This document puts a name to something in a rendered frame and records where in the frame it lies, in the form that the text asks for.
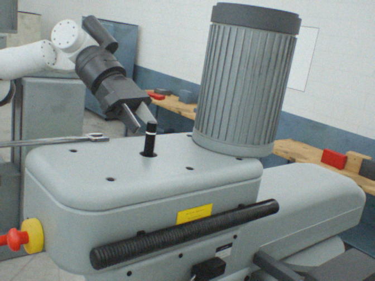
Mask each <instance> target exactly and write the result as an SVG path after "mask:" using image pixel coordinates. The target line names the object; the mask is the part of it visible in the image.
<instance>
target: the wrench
mask: <svg viewBox="0 0 375 281"><path fill-rule="evenodd" d="M109 139H110V138H109V137H103V133H89V134H84V135H80V136H72V137H57V138H41V139H26V140H11V141H2V142H0V148H6V147H20V146H34V145H41V144H54V143H67V142H81V141H91V142H104V141H109Z"/></svg>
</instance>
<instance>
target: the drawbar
mask: <svg viewBox="0 0 375 281"><path fill-rule="evenodd" d="M157 123H158V122H154V121H148V122H147V127H146V132H149V133H156V132H157ZM155 140H156V134H147V133H146V135H145V144H144V149H143V156H145V157H153V154H154V148H155Z"/></svg>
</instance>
